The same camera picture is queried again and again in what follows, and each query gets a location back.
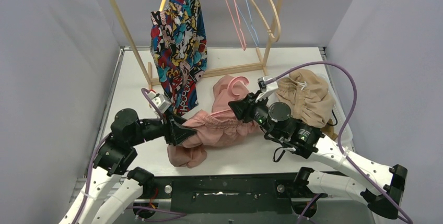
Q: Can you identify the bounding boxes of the blue hanger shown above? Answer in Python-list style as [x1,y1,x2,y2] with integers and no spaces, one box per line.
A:
[232,0,260,50]

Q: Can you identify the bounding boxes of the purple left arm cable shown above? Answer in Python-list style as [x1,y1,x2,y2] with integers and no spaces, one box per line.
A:
[71,88,188,224]

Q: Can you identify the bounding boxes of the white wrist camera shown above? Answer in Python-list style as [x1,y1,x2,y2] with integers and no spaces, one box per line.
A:
[148,91,171,115]
[255,75,278,102]

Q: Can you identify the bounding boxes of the colourful comic print shorts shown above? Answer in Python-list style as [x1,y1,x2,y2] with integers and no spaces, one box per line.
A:
[150,0,207,115]

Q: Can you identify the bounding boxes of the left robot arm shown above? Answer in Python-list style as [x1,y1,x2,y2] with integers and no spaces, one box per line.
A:
[60,109,196,223]

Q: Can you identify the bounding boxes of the beige shorts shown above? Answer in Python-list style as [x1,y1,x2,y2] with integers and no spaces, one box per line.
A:
[276,69,336,128]

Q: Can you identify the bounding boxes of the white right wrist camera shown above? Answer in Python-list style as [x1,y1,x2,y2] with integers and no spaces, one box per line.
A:
[255,75,278,102]

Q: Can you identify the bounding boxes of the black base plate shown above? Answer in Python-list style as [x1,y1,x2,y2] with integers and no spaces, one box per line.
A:
[151,173,314,214]

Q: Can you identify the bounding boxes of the white plastic basket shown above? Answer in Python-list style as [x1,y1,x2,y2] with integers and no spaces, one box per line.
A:
[316,73,353,147]

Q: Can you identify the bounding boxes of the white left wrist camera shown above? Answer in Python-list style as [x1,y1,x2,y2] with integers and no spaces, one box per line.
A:
[148,91,171,115]

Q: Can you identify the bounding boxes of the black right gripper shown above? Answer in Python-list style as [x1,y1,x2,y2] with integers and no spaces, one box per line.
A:
[229,89,283,140]

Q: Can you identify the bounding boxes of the beige wooden hanger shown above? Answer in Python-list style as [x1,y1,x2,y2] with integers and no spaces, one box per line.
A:
[248,0,283,43]

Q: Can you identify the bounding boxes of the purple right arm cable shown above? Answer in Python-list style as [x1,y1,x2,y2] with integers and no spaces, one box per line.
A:
[264,61,414,224]

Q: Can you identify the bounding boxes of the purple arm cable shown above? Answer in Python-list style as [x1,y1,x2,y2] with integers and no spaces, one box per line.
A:
[264,61,414,224]
[71,88,188,224]

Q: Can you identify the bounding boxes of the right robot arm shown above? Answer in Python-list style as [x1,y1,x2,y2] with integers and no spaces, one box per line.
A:
[228,93,407,219]

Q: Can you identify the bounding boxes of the pink shorts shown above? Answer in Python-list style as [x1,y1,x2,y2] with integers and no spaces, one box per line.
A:
[167,74,262,169]

